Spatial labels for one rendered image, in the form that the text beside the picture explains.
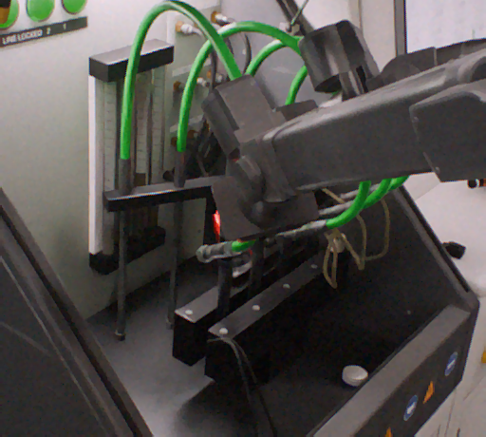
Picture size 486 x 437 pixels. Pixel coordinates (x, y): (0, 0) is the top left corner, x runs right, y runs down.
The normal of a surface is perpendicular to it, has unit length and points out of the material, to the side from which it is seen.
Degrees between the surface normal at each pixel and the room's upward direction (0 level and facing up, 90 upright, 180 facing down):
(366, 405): 0
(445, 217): 0
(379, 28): 76
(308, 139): 106
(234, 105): 42
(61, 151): 90
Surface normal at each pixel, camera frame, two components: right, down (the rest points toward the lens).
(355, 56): -0.40, -0.02
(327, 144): -0.89, 0.37
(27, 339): -0.59, 0.33
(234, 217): 0.07, -0.21
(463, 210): 0.09, -0.88
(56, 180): 0.80, 0.34
